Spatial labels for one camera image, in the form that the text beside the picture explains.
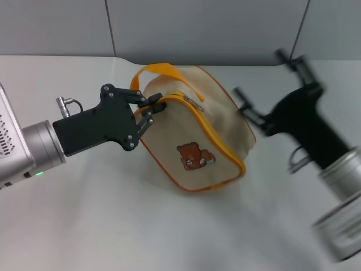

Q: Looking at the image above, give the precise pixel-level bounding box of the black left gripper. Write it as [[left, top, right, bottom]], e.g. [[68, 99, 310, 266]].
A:
[[52, 83, 168, 158]]

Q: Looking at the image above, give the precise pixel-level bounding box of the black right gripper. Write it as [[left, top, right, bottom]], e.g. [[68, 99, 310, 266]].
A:
[[231, 49, 352, 171]]

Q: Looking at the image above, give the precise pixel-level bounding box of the beige bear-print zipper bag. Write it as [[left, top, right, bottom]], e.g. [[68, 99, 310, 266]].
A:
[[130, 63, 257, 194]]

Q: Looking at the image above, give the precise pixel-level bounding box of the silver zipper pull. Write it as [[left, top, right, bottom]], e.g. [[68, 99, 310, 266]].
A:
[[183, 94, 205, 112]]

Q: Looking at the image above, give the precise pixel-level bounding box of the right gripper cable with plug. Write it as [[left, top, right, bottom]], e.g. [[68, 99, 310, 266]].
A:
[[287, 145, 314, 174]]

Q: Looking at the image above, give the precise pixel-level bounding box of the gripper cable with plug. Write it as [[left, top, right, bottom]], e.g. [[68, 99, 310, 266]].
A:
[[287, 145, 314, 174], [55, 96, 83, 114]]

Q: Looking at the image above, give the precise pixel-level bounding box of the left gripper cable with plug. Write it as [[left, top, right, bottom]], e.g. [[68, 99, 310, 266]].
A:
[[55, 96, 83, 114]]

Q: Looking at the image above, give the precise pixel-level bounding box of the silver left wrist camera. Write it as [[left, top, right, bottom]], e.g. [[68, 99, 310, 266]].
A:
[[0, 82, 29, 159]]

